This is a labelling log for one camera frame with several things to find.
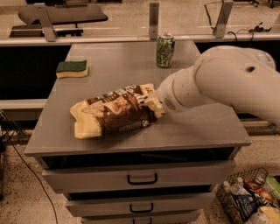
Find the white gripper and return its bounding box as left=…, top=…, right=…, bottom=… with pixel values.
left=144, top=73, right=186, bottom=118

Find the brown sea salt chip bag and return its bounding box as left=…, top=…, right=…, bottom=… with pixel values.
left=70, top=83, right=159, bottom=139

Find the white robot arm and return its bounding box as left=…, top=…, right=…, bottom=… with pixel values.
left=145, top=45, right=280, bottom=127

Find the green and yellow sponge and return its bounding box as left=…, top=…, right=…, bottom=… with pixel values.
left=56, top=60, right=88, bottom=79

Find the green soda can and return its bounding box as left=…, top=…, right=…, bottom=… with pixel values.
left=156, top=32, right=175, bottom=68

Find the grey drawer cabinet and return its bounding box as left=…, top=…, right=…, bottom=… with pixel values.
left=24, top=39, right=253, bottom=224

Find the top grey drawer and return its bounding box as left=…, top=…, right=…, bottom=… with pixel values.
left=43, top=160, right=235, bottom=193

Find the grey drawer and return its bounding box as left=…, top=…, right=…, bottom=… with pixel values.
left=43, top=160, right=235, bottom=193
left=81, top=210, right=200, bottom=224
left=66, top=192, right=214, bottom=218

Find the middle grey drawer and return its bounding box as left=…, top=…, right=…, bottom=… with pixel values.
left=66, top=192, right=214, bottom=218

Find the bottom grey drawer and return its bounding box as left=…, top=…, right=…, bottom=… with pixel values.
left=81, top=210, right=200, bottom=224

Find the clear plastic water bottle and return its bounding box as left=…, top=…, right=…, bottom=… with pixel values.
left=230, top=177, right=249, bottom=195

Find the blue snack package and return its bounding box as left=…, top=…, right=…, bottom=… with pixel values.
left=233, top=195, right=258, bottom=221

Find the green snack package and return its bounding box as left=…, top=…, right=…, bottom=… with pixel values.
left=264, top=176, right=280, bottom=206

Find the middle metal bracket post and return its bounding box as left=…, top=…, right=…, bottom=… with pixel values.
left=149, top=3, right=159, bottom=39

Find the metal bracket post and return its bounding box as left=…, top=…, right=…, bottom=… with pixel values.
left=149, top=3, right=159, bottom=39
left=213, top=0, right=234, bottom=39
left=34, top=3, right=57, bottom=42

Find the right metal bracket post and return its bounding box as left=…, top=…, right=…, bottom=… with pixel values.
left=213, top=0, right=234, bottom=39

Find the wire mesh basket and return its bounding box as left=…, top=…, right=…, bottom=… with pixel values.
left=216, top=168, right=270, bottom=224

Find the black power cable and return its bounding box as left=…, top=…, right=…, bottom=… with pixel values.
left=204, top=1, right=268, bottom=49

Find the left metal bracket post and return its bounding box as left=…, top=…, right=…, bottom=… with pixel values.
left=34, top=3, right=57, bottom=42

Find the black floor cable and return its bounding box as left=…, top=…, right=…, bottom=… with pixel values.
left=0, top=128, right=60, bottom=224

